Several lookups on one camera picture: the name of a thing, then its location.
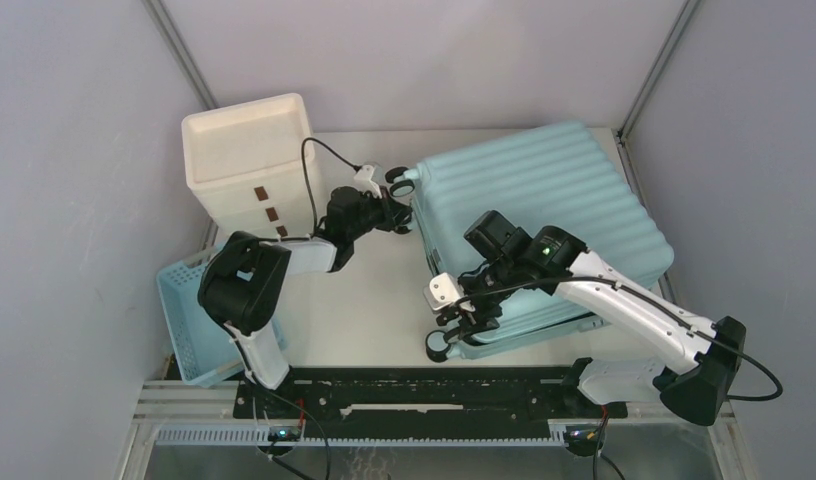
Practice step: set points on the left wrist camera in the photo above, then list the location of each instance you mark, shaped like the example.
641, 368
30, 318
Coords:
369, 178

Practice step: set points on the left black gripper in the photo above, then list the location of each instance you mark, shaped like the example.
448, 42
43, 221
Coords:
391, 211

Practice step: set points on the aluminium frame rails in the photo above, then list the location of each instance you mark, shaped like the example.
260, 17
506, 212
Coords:
170, 412

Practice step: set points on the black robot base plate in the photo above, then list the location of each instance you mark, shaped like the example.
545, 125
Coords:
435, 403

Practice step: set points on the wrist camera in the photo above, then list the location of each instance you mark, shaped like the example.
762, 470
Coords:
369, 178
443, 294

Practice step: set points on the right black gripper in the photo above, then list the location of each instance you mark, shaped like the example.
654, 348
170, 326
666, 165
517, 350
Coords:
479, 316

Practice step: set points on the light blue hard-shell suitcase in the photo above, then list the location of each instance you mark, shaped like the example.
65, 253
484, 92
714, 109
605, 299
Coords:
555, 175

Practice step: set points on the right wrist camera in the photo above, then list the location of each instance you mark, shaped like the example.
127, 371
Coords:
443, 294

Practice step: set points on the white three-drawer storage cabinet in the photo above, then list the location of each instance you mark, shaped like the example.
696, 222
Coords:
253, 168

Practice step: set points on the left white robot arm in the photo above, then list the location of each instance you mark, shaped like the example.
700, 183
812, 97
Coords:
330, 247

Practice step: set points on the light blue perforated plastic basket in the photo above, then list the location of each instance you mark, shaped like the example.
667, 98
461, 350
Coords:
189, 324

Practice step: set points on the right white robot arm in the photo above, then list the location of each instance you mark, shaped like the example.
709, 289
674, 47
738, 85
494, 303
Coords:
695, 358

